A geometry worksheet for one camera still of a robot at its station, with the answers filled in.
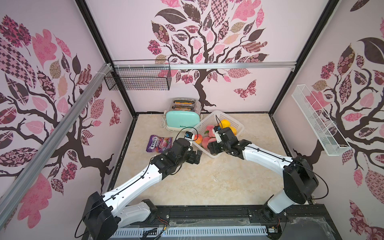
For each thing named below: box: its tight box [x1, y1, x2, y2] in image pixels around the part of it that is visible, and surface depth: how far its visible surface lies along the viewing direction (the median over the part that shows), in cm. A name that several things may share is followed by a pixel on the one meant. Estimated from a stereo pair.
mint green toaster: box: [165, 97, 202, 131], surface depth 102 cm
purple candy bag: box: [146, 135, 173, 153], surface depth 102 cm
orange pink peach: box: [194, 134, 203, 145], surface depth 99 cm
